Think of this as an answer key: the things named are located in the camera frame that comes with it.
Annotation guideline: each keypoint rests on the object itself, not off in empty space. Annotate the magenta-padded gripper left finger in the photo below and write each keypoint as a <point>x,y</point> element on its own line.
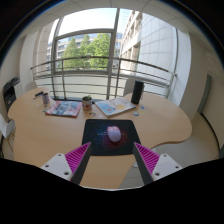
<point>56,165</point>

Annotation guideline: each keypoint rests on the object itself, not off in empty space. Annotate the white chair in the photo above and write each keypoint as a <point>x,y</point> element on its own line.
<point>128,87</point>
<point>6,128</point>

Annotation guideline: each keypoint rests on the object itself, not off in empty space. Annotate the small white plant pot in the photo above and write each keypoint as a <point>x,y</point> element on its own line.
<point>87,104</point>

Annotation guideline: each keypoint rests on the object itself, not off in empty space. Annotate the yellow sticker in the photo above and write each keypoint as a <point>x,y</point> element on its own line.
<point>142,112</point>

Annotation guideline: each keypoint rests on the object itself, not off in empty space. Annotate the black tumbler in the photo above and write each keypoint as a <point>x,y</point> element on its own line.
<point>137,92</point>

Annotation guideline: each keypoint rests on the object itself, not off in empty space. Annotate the light blue magazine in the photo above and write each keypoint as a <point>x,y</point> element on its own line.
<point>115,106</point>

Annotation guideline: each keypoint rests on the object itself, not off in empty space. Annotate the red magazine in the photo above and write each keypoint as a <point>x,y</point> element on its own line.
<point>63,108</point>

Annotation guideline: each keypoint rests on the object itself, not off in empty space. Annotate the black printer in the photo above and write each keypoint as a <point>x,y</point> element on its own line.
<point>9,92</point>

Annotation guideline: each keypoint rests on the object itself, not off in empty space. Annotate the metal balcony railing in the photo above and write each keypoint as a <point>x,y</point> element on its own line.
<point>100,71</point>

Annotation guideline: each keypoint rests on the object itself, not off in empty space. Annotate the small blue sticker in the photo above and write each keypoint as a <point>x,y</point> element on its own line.
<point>142,107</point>

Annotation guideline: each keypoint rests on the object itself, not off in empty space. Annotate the pink and purple computer mouse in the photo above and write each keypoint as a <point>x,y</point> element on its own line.
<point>114,134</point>

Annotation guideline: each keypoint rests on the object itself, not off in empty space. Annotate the small blue printed cup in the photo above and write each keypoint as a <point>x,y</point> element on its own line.
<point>45,99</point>

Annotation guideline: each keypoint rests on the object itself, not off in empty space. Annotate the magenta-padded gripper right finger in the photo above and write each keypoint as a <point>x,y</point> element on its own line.
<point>165,166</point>

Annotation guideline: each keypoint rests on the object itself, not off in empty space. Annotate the black mouse pad red print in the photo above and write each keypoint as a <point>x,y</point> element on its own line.
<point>95,140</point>

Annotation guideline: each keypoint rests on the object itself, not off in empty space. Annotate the small pale sticker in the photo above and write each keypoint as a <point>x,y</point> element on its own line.
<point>100,116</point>

